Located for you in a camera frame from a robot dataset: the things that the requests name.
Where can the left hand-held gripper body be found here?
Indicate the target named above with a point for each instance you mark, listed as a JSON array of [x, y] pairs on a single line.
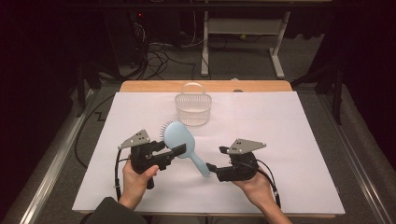
[[146, 158]]

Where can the silver floor rail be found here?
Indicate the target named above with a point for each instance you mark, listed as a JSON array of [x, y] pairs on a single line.
[[53, 165], [358, 161]]

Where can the white mesh basket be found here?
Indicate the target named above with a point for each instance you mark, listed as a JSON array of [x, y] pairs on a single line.
[[193, 107]]

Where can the dark metal stand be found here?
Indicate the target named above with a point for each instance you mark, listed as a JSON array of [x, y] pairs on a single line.
[[336, 90], [85, 81]]

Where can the light blue hairbrush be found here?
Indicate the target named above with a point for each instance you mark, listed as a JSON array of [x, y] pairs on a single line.
[[179, 137]]

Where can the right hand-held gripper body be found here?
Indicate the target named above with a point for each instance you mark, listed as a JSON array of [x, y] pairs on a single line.
[[238, 169]]

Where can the person's left hand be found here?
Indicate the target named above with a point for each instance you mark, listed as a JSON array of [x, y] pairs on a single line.
[[135, 185]]

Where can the white metal desk frame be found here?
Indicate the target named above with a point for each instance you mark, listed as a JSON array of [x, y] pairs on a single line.
[[243, 26]]

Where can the dark computer tower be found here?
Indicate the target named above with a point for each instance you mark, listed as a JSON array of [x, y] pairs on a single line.
[[127, 34]]

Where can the person's right hand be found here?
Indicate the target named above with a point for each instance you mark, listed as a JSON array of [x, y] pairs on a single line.
[[255, 190]]

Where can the white paper sheet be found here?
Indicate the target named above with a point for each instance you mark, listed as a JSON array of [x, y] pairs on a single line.
[[295, 161]]

